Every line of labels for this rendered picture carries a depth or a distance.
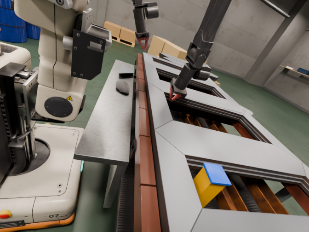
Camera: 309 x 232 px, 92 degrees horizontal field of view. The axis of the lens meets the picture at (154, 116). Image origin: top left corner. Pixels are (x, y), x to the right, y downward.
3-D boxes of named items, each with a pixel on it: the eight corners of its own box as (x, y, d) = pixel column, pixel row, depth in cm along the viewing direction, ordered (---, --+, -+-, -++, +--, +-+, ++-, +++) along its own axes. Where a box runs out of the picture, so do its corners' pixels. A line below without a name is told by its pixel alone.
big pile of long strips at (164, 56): (207, 73, 218) (209, 69, 215) (220, 84, 185) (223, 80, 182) (156, 55, 197) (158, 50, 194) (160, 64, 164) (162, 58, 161)
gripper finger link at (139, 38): (148, 47, 93) (146, 30, 87) (151, 50, 88) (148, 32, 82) (137, 49, 92) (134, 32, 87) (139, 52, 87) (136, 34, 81)
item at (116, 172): (125, 95, 185) (133, 67, 167) (111, 208, 78) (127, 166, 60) (122, 94, 183) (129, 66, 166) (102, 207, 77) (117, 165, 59)
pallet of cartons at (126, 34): (133, 43, 672) (135, 31, 648) (135, 48, 599) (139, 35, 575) (102, 32, 621) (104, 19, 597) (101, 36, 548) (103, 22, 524)
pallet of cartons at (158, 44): (168, 69, 495) (179, 43, 453) (193, 90, 399) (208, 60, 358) (142, 63, 444) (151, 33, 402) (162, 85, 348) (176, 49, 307)
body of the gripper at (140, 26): (146, 32, 88) (144, 18, 84) (150, 36, 80) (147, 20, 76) (135, 34, 88) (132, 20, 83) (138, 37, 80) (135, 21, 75)
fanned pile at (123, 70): (133, 67, 157) (134, 64, 155) (132, 82, 124) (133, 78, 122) (121, 64, 153) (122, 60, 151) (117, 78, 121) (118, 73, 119)
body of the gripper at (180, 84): (182, 84, 76) (190, 72, 71) (185, 97, 69) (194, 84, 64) (170, 80, 74) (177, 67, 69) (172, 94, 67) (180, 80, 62)
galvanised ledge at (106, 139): (133, 67, 167) (134, 65, 165) (127, 166, 60) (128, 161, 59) (115, 61, 161) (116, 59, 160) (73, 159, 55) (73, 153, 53)
